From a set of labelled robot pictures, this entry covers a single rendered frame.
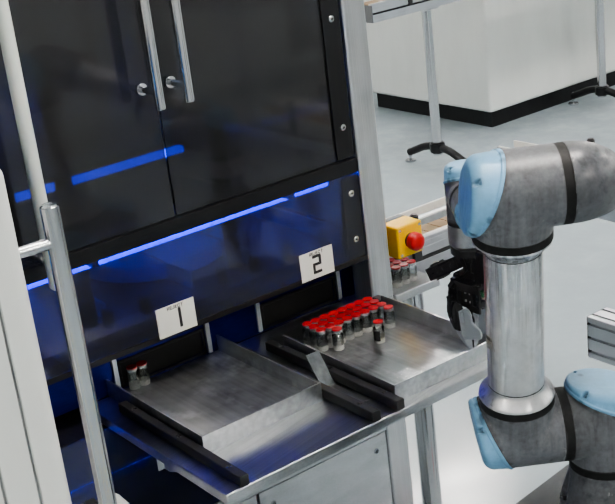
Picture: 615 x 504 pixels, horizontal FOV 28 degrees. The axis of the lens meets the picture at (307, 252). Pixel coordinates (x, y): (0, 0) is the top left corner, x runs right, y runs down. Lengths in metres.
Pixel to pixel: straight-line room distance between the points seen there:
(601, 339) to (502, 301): 1.56
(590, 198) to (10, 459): 0.84
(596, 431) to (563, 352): 2.48
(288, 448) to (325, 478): 0.59
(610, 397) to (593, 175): 0.39
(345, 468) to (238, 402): 0.50
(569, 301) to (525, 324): 3.01
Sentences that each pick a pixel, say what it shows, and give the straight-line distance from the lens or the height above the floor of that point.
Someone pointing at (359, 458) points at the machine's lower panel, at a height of 0.54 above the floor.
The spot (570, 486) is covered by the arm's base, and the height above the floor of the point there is 0.85.
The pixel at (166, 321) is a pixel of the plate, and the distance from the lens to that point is 2.38.
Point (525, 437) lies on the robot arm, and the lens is 1.95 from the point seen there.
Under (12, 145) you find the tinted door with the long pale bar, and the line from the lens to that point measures 2.17.
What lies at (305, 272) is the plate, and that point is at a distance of 2.54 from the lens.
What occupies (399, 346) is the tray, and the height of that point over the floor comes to 0.88.
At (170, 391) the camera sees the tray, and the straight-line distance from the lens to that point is 2.43.
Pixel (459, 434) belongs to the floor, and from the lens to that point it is 3.97.
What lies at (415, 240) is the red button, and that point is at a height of 1.00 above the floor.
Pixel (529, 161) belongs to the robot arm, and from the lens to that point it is 1.73.
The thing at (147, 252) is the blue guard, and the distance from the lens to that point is 2.32.
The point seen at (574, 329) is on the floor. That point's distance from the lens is 4.62.
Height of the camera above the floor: 1.93
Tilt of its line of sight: 20 degrees down
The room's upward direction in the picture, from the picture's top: 7 degrees counter-clockwise
